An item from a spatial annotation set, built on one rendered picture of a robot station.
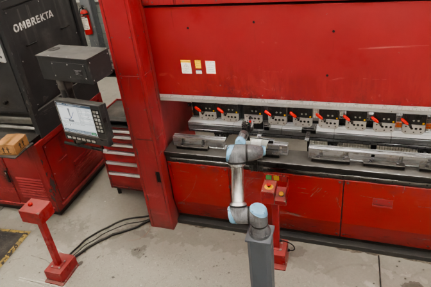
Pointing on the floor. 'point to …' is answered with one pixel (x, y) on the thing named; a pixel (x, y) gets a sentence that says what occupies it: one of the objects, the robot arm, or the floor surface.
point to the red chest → (121, 155)
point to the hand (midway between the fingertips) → (250, 123)
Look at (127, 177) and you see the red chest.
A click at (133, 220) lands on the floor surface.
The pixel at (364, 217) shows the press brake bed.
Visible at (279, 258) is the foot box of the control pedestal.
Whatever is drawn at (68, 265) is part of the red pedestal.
